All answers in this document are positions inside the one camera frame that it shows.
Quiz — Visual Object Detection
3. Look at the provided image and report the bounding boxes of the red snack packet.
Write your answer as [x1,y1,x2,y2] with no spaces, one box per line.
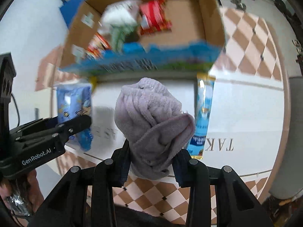
[140,0,172,35]

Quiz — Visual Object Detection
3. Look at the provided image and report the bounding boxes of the blue wet wipes pack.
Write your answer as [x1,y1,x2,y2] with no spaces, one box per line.
[56,82,93,152]

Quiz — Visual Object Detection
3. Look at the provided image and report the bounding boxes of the long blue snack stick pack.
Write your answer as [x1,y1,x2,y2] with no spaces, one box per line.
[186,73,215,159]

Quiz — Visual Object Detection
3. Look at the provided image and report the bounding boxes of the white folded cloth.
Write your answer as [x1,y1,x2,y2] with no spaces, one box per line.
[98,0,142,34]

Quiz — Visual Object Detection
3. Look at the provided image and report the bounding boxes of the orange cartoon snack packet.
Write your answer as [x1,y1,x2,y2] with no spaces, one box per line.
[85,32,111,59]

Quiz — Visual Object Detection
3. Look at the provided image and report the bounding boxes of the chrome dumbbell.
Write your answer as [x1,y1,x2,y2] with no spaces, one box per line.
[231,0,247,12]

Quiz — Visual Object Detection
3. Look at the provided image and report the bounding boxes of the blue folded mat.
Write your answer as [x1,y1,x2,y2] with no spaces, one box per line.
[60,0,84,28]

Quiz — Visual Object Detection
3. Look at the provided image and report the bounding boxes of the green snack packet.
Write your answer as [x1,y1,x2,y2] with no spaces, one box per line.
[110,25,139,53]

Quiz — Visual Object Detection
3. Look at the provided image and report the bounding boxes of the open cardboard box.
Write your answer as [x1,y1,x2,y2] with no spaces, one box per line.
[60,0,226,76]

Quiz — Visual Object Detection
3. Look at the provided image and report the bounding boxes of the operator left hand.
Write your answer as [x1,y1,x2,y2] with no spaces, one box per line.
[1,170,44,226]

